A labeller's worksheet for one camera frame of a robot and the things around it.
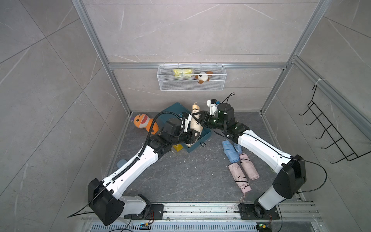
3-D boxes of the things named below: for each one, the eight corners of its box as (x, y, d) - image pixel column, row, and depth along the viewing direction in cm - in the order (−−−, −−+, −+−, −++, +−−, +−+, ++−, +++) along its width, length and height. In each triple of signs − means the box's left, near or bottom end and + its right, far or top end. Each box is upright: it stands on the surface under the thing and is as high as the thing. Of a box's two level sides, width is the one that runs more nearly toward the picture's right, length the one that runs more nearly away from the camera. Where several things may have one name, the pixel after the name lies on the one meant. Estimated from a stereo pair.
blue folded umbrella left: (230, 164, 92) (231, 162, 89) (219, 144, 102) (220, 141, 99) (239, 161, 93) (241, 159, 90) (228, 141, 103) (229, 139, 100)
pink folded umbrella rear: (251, 180, 84) (253, 179, 82) (237, 155, 94) (238, 154, 92) (259, 178, 85) (261, 176, 83) (244, 154, 95) (245, 152, 93)
